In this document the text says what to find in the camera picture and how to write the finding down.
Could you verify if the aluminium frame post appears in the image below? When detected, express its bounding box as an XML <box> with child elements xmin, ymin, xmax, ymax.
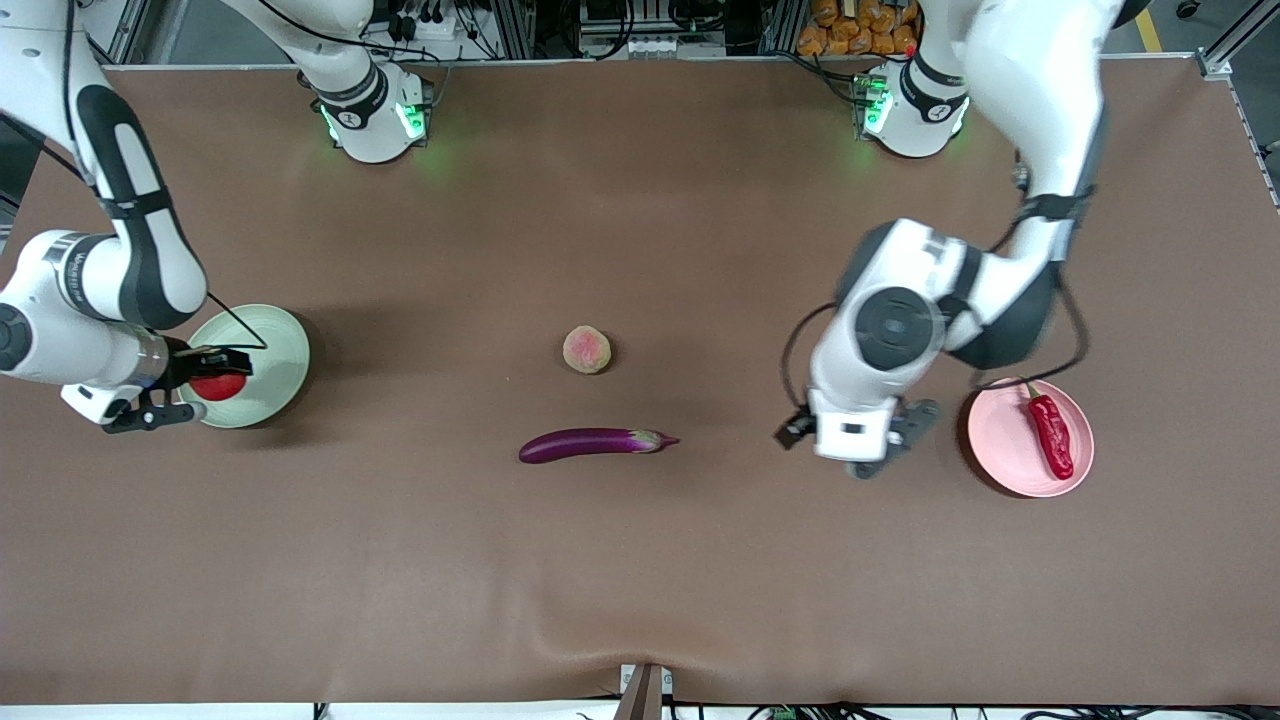
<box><xmin>488</xmin><ymin>0</ymin><xmax>538</xmax><ymax>61</ymax></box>
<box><xmin>760</xmin><ymin>0</ymin><xmax>806</xmax><ymax>56</ymax></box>

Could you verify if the white power strip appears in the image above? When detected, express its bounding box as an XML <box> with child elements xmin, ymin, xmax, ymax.
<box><xmin>385</xmin><ymin>8</ymin><xmax>473</xmax><ymax>43</ymax></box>

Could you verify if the pale green round plate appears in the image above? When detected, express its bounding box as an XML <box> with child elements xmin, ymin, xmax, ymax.
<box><xmin>178</xmin><ymin>304</ymin><xmax>311</xmax><ymax>429</ymax></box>

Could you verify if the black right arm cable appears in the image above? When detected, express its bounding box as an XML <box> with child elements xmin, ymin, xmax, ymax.
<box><xmin>205</xmin><ymin>292</ymin><xmax>269</xmax><ymax>351</ymax></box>

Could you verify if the brown table cloth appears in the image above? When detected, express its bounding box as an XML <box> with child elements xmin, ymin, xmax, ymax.
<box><xmin>0</xmin><ymin>60</ymin><xmax>1280</xmax><ymax>706</ymax></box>

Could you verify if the aluminium frame strut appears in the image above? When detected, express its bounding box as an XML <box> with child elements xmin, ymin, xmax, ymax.
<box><xmin>1195</xmin><ymin>0</ymin><xmax>1280</xmax><ymax>81</ymax></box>
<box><xmin>85</xmin><ymin>0</ymin><xmax>151</xmax><ymax>66</ymax></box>

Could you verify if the purple eggplant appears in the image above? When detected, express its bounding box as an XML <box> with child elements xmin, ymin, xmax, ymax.
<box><xmin>518</xmin><ymin>427</ymin><xmax>681</xmax><ymax>465</ymax></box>

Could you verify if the green-pink peach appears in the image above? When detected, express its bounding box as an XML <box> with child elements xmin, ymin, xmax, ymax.
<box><xmin>562</xmin><ymin>325</ymin><xmax>613</xmax><ymax>376</ymax></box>

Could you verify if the red chili pepper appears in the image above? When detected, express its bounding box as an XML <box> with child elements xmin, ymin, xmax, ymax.
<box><xmin>1022</xmin><ymin>380</ymin><xmax>1076</xmax><ymax>481</ymax></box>

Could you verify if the orange packaged goods pile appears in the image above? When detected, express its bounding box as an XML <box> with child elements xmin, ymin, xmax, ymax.
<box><xmin>797</xmin><ymin>0</ymin><xmax>921</xmax><ymax>57</ymax></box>

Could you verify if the pink round plate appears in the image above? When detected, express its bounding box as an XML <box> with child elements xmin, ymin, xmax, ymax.
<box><xmin>966</xmin><ymin>377</ymin><xmax>1095</xmax><ymax>498</ymax></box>

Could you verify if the grey equipment box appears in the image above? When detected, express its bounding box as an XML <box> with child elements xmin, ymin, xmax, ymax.
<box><xmin>578</xmin><ymin>30</ymin><xmax>728</xmax><ymax>59</ymax></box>

